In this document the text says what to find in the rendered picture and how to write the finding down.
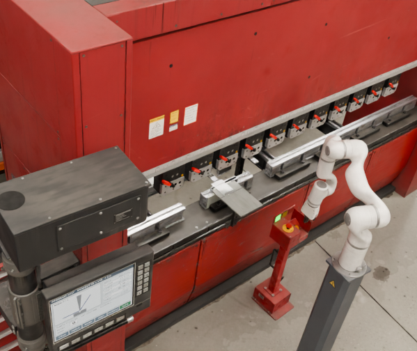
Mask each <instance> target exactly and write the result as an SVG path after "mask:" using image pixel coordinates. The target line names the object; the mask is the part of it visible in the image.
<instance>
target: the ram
mask: <svg viewBox="0 0 417 351"><path fill-rule="evenodd" d="M414 61H417V0H292V1H287V2H284V3H279V4H276V5H275V4H274V5H273V6H268V7H265V8H260V9H257V10H252V11H249V12H245V13H241V14H238V15H233V16H230V17H225V18H221V19H217V20H214V21H211V22H206V23H202V24H197V25H194V26H189V27H187V28H183V29H178V30H175V31H170V32H167V33H162V34H159V35H156V36H151V37H148V38H143V39H140V40H135V41H133V46H132V98H131V125H130V151H129V159H130V160H131V161H132V163H133V164H134V165H135V166H136V167H137V168H138V170H139V171H140V172H142V173H143V172H146V171H148V170H150V169H153V168H155V167H158V166H161V165H162V164H165V163H167V162H170V161H173V160H175V159H177V158H179V157H182V156H185V155H188V154H189V153H192V152H194V151H197V150H200V149H201V148H204V147H206V146H209V145H212V144H213V143H216V142H219V141H221V140H224V139H227V138H228V137H231V136H234V135H236V134H239V133H240V132H243V131H246V130H248V129H251V128H252V127H255V126H258V125H261V124H263V123H266V122H267V121H270V120H273V119H275V118H278V117H279V116H282V115H285V114H288V113H290V112H291V111H294V110H297V109H300V108H302V107H305V106H306V105H309V104H312V103H314V102H317V101H319V100H321V99H324V98H327V97H329V96H331V95H333V94H336V93H339V92H341V91H343V90H346V89H348V88H351V87H353V86H355V85H358V84H361V83H363V82H365V81H367V80H370V79H373V78H375V77H378V76H379V75H382V74H385V73H387V72H390V71H391V70H394V69H397V68H400V67H402V66H404V65H406V64H409V63H412V62H414ZM416 66H417V64H415V65H412V66H409V67H408V68H405V69H403V70H400V71H398V72H395V73H393V74H391V75H388V76H386V77H383V78H381V79H378V80H376V81H373V82H371V83H369V84H366V85H364V86H362V87H359V88H356V89H354V90H353V91H350V92H347V93H345V94H342V95H339V96H338V97H335V98H333V99H330V100H327V101H326V102H323V103H321V104H318V105H316V106H314V107H311V108H309V109H306V110H304V111H301V112H299V113H297V114H294V115H292V116H289V117H287V118H284V119H282V120H280V121H277V122H275V123H272V124H271V125H268V126H265V127H262V128H260V129H259V130H256V131H253V132H251V133H248V134H245V135H244V136H241V137H239V138H236V139H234V140H232V141H229V142H227V143H224V144H222V145H220V146H217V147H215V148H212V149H210V150H207V151H205V152H203V153H200V154H198V155H195V156H193V157H190V158H189V159H186V160H183V161H181V162H178V163H177V164H174V165H171V166H169V167H166V168H165V169H162V170H160V171H157V172H154V173H152V174H150V175H147V176H145V177H146V178H147V179H150V178H152V177H155V176H158V175H159V174H161V173H164V172H166V171H169V170H171V169H174V168H176V167H178V166H181V165H183V164H186V163H187V162H190V161H193V160H195V159H198V158H199V157H202V156H204V155H207V154H209V153H212V152H214V151H216V150H219V149H221V148H224V147H226V146H229V145H230V144H233V143H235V142H238V141H241V140H242V139H245V138H247V137H250V136H252V135H254V134H257V133H259V132H262V131H264V130H267V129H269V128H271V127H273V126H276V125H278V124H281V123H284V122H285V121H287V120H290V119H292V118H295V117H297V116H300V115H302V114H305V113H307V112H309V111H312V110H314V109H316V108H319V107H321V106H324V105H326V104H328V103H330V102H333V101H335V100H338V99H340V98H343V97H345V96H347V95H350V94H352V93H355V92H357V91H359V90H362V89H364V88H367V87H369V86H371V85H373V84H376V83H378V82H381V81H383V80H385V79H388V78H390V77H393V76H395V75H398V74H400V73H402V72H404V71H407V70H410V69H412V68H415V67H416ZM197 103H198V112H197V118H196V122H194V123H190V124H188V125H185V126H183V123H184V110H185V107H189V106H191V105H193V104H197ZM177 110H179V114H178V121H177V122H174V123H171V124H170V119H171V112H173V111H177ZM163 115H164V131H163V134H162V135H159V136H156V137H154V138H151V139H149V129H150V120H152V119H153V118H157V117H160V116H163ZM174 124H178V128H177V129H176V130H172V131H170V132H169V127H170V126H171V125H174Z"/></svg>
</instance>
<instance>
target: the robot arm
mask: <svg viewBox="0 0 417 351"><path fill-rule="evenodd" d="M367 155H368V147H367V146H366V144H365V143H364V142H363V141H362V140H357V139H352V140H342V139H341V138H340V137H339V136H338V135H337V134H331V135H329V136H328V137H327V138H326V139H325V141H324V144H323V147H322V152H321V155H320V159H319V162H318V165H317V171H316V174H317V177H318V178H320V179H325V180H326V182H324V181H322V180H317V181H315V183H314V185H313V188H312V190H311V192H310V195H309V196H308V199H307V200H306V202H305V203H304V204H303V206H302V208H301V211H302V212H303V213H304V223H306V222H308V221H309V219H311V220H313V221H315V218H316V217H317V215H318V212H319V210H320V205H321V202H322V200H323V199H324V198H325V197H326V196H330V195H332V193H334V191H335V189H336V185H337V179H336V177H335V175H334V174H332V171H333V166H334V164H335V161H336V159H351V161H352V163H351V164H350V165H349V167H348V168H347V170H346V172H345V178H346V181H347V185H348V187H349V190H350V191H351V193H352V194H353V195H354V196H355V197H356V198H357V199H359V200H360V201H362V202H364V203H365V205H362V206H356V207H353V208H350V209H348V210H347V211H346V213H345V215H344V221H345V224H346V225H347V227H348V229H349V235H348V236H347V239H346V242H345V245H344V247H343V250H342V251H337V252H336V253H335V254H334V255H333V257H332V261H331V262H332V265H333V267H334V269H335V270H336V271H337V272H338V273H340V274H341V275H343V276H346V277H349V278H359V277H360V276H363V275H364V274H365V271H366V269H367V266H366V263H365V261H364V258H365V255H366V253H367V250H368V248H369V246H370V243H371V241H372V233H371V232H370V231H369V230H368V229H372V228H382V227H385V226H386V225H387V224H388V223H389V221H390V220H391V215H390V212H389V210H388V208H387V206H386V205H385V204H384V202H383V201H382V200H381V199H380V198H379V197H378V196H377V195H376V194H375V193H374V192H373V191H372V190H371V188H370V186H369V184H368V181H367V179H366V176H365V172H364V170H363V164H364V161H365V159H366V157H367Z"/></svg>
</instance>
